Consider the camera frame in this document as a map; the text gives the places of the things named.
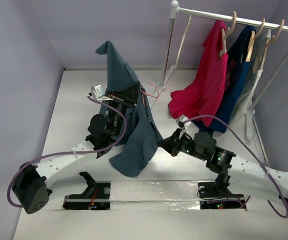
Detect white clothes rack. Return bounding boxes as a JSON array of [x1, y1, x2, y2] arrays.
[[169, 0, 288, 140]]

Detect wooden hanger with navy shirt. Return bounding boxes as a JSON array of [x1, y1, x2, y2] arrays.
[[245, 18, 266, 62]]

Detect pink wire hanger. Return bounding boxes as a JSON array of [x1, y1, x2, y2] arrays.
[[139, 81, 160, 126]]

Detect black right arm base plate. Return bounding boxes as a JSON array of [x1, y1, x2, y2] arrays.
[[197, 181, 246, 210]]

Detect teal blue t-shirt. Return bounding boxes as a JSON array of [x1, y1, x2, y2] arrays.
[[96, 40, 162, 177]]

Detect wooden hanger with grey shirt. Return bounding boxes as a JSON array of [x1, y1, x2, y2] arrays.
[[253, 19, 285, 74]]

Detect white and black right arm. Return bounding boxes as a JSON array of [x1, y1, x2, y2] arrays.
[[167, 128, 288, 209]]

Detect wooden hanger with red shirt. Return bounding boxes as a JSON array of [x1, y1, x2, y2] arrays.
[[219, 11, 237, 57]]

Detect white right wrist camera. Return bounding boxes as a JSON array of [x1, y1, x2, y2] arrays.
[[176, 115, 191, 139]]

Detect magenta red t-shirt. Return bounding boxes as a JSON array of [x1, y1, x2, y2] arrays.
[[168, 20, 228, 119]]

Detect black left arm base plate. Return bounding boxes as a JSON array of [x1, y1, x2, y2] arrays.
[[63, 171, 111, 211]]

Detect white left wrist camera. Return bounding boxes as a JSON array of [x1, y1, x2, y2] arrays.
[[89, 84, 111, 101]]

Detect pale grey-green t-shirt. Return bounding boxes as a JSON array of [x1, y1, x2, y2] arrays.
[[232, 28, 271, 118]]

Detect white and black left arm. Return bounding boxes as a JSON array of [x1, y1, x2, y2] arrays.
[[7, 81, 162, 214]]

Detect navy blue t-shirt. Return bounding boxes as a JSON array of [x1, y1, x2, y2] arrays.
[[196, 24, 257, 134]]

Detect cream plastic hanger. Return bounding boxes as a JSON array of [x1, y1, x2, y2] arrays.
[[174, 15, 192, 69]]

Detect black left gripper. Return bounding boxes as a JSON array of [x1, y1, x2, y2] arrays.
[[104, 81, 139, 136]]

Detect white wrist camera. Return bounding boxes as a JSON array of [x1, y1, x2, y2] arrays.
[[176, 115, 191, 139], [89, 84, 111, 101]]

